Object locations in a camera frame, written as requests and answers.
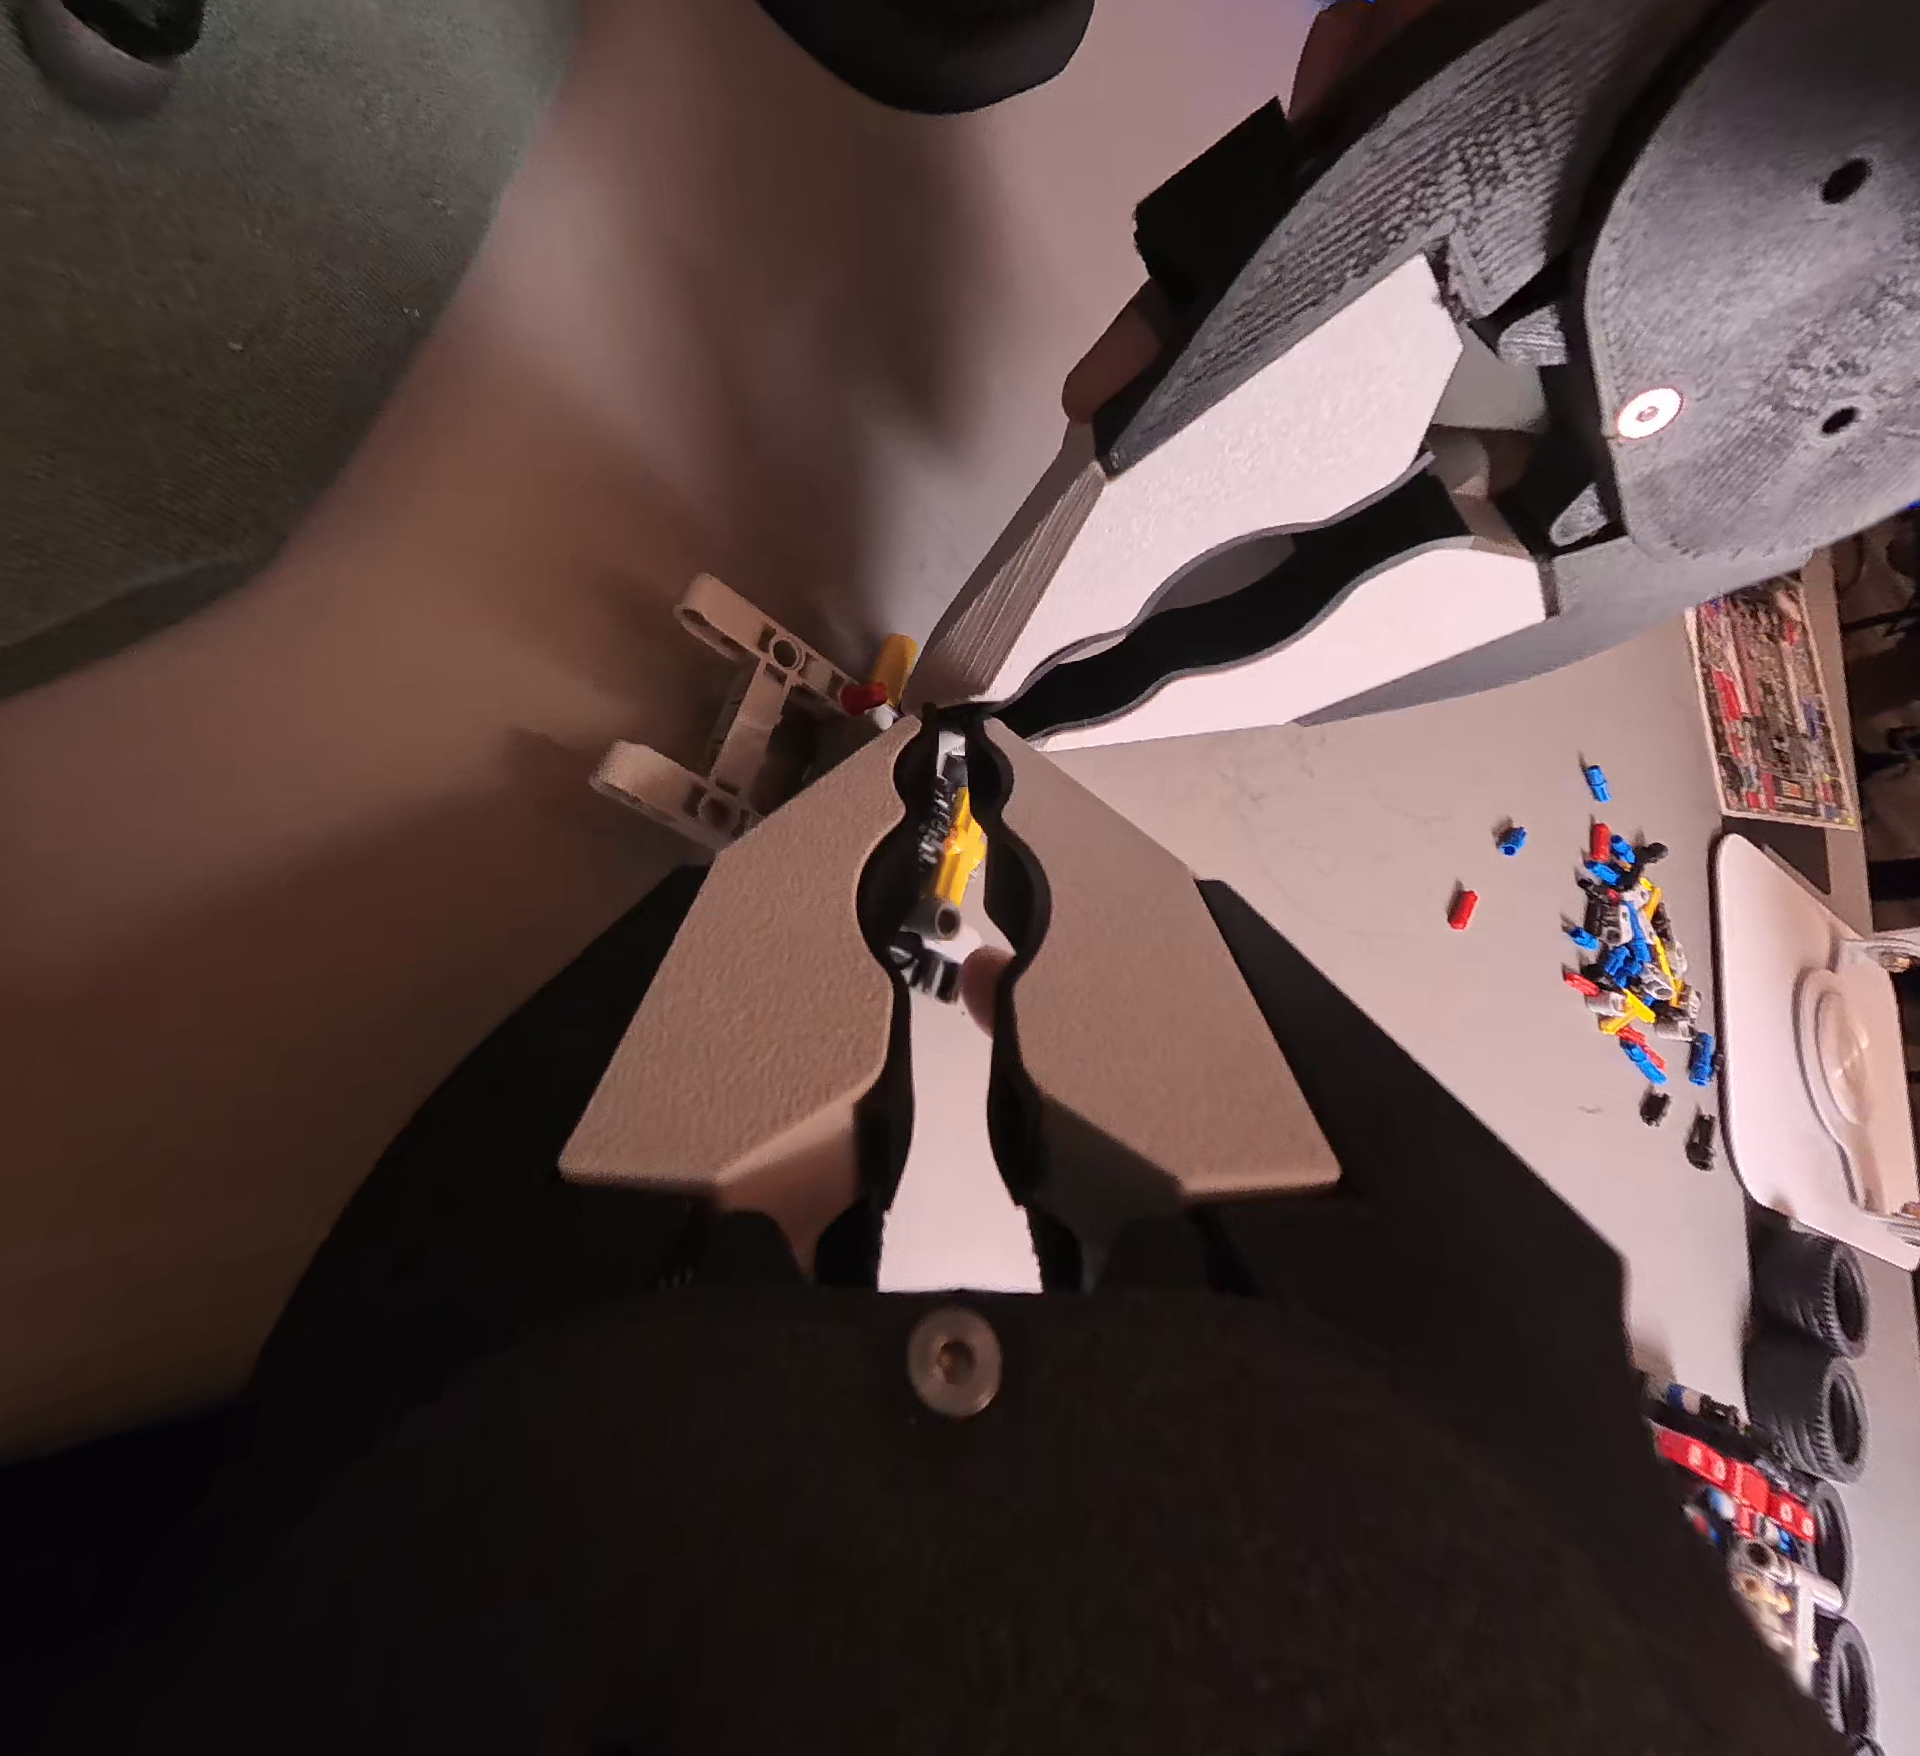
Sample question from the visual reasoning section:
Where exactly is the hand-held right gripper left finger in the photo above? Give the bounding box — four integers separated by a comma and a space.
553, 712, 939, 1261

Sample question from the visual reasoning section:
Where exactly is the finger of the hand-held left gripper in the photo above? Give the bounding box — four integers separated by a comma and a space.
911, 256, 1467, 712
1004, 463, 1550, 754

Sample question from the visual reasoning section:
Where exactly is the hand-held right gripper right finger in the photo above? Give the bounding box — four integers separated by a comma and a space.
966, 719, 1343, 1266

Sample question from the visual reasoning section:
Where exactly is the small grey lego differential assembly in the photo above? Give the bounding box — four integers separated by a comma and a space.
588, 570, 999, 1009

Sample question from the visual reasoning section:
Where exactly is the lego instruction booklet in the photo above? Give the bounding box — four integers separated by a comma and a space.
1686, 575, 1861, 833

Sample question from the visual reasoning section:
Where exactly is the black lego tyre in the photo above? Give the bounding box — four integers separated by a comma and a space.
1745, 1217, 1877, 1356
1806, 1612, 1884, 1750
1745, 1349, 1877, 1485
1799, 1479, 1857, 1612

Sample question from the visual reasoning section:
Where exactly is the black lego car chassis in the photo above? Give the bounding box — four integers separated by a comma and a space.
1641, 1373, 1854, 1698

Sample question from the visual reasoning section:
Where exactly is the pile of blue yellow pins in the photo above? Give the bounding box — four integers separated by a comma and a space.
1560, 818, 1723, 1090

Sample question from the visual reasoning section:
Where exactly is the white book stand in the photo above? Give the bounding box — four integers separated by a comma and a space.
1710, 831, 1920, 1257

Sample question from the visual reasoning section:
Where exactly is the person's green sweatshirt torso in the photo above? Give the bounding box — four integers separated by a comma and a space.
0, 0, 640, 700

